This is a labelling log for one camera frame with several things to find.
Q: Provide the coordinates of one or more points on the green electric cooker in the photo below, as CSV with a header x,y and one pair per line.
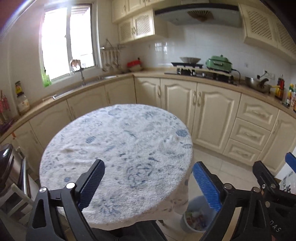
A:
x,y
219,63

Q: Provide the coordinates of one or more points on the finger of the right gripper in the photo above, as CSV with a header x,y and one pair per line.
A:
x,y
290,159
280,204

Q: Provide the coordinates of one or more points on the cream lower kitchen cabinets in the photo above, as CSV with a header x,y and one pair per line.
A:
x,y
232,120

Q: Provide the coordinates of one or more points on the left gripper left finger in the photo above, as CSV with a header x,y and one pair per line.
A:
x,y
44,220

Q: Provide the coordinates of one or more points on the range hood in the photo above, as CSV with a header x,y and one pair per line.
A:
x,y
203,13

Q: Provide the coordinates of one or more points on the red lidded pot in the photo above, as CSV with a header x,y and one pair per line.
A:
x,y
135,65

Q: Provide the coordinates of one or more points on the sink faucet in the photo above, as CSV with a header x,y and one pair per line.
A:
x,y
75,66

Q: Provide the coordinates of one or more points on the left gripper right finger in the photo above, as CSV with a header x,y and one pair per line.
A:
x,y
253,221

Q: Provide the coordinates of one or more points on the white blue floral tablecloth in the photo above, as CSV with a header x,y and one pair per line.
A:
x,y
148,156

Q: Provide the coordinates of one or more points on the black gas stove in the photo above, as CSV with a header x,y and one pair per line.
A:
x,y
197,70

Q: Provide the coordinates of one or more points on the blue plastic trash bucket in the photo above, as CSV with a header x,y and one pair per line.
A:
x,y
198,216

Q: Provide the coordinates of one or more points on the large oil bottle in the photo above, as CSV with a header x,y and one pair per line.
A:
x,y
22,101

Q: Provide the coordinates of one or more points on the stainless steel appliance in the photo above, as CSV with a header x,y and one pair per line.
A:
x,y
16,198

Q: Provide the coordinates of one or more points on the kitchen window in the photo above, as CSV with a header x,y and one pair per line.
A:
x,y
69,30

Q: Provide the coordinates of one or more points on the condiment bottles group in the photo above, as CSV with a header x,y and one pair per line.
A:
x,y
286,96

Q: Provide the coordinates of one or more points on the cream upper cabinets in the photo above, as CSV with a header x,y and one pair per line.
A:
x,y
148,19

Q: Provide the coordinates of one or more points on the hanging utensil rack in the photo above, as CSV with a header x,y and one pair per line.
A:
x,y
110,57

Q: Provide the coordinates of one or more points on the grey bowl on stove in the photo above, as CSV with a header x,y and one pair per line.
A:
x,y
190,60

